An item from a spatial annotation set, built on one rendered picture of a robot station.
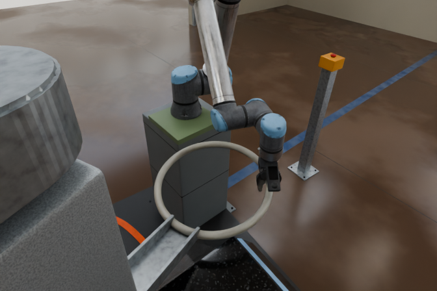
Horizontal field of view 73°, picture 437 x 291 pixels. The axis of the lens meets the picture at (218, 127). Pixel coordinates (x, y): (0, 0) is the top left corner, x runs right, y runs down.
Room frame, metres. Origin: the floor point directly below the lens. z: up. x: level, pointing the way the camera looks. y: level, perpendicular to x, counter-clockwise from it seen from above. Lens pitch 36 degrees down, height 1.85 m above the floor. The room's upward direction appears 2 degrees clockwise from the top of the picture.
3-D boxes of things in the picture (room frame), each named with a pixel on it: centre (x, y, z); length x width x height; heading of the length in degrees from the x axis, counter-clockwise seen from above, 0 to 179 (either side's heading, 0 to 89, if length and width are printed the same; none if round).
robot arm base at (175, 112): (1.51, 0.20, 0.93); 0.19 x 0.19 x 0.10
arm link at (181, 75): (1.51, 0.19, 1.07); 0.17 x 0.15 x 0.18; 109
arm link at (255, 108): (0.98, -0.15, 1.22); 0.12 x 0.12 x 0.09; 19
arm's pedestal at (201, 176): (1.51, 0.20, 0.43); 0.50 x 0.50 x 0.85; 41
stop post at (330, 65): (1.95, -0.78, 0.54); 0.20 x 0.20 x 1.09; 37
